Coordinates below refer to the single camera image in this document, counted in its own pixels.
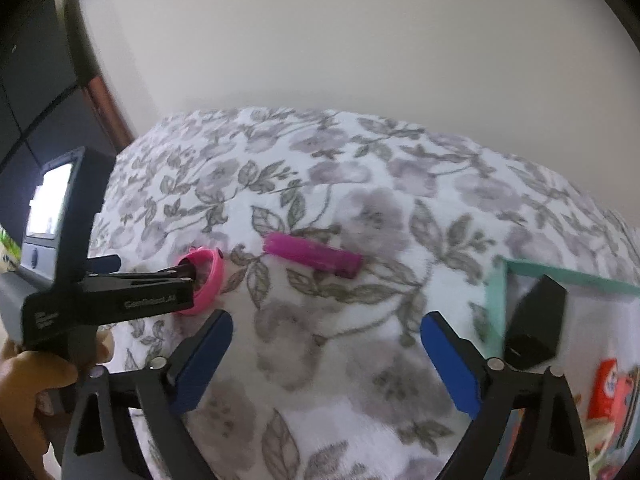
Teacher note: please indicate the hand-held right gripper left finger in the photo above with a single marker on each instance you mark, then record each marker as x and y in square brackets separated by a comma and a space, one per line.
[200, 360]

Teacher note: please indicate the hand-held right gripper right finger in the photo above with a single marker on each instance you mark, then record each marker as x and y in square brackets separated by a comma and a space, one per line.
[455, 360]

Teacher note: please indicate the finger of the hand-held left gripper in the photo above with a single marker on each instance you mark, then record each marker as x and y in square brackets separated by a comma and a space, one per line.
[140, 295]
[105, 264]

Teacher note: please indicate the teal cardboard box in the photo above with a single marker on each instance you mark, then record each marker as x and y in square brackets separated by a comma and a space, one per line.
[497, 300]

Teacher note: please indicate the black cube charger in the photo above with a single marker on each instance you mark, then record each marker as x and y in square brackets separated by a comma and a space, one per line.
[537, 320]

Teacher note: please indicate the red tube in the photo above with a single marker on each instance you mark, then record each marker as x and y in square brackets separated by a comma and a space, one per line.
[602, 390]

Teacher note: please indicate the magenta tube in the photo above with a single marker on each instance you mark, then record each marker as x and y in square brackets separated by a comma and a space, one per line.
[310, 255]

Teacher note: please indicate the person's left hand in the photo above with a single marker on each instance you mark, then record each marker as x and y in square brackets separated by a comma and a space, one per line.
[30, 385]

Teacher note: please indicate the floral blanket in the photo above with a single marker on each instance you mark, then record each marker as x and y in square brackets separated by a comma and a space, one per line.
[350, 170]

